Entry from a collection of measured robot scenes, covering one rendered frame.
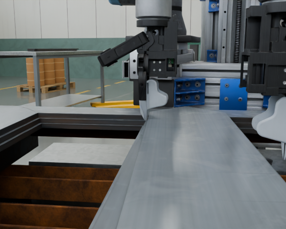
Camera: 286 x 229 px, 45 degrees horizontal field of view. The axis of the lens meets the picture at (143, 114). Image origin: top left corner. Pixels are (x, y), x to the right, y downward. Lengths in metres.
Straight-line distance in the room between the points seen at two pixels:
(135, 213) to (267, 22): 0.30
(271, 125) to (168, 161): 0.15
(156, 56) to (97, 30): 10.74
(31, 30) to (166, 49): 11.94
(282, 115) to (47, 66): 8.12
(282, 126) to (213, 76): 0.69
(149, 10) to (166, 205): 0.45
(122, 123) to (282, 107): 0.41
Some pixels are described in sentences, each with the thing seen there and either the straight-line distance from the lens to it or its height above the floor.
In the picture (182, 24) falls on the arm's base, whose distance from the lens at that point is 1.23.
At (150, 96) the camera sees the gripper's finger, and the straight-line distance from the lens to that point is 0.74.
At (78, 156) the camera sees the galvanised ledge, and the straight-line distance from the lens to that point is 1.07.
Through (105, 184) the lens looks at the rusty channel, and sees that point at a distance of 0.75.
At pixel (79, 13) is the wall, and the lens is 11.75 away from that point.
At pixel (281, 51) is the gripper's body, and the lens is 0.50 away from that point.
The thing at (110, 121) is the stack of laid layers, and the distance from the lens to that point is 0.80.
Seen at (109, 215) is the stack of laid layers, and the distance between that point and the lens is 0.34.
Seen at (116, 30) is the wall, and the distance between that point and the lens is 11.21.
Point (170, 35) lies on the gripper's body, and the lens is 0.73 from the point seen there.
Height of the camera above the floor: 1.00
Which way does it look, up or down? 11 degrees down
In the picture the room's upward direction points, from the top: straight up
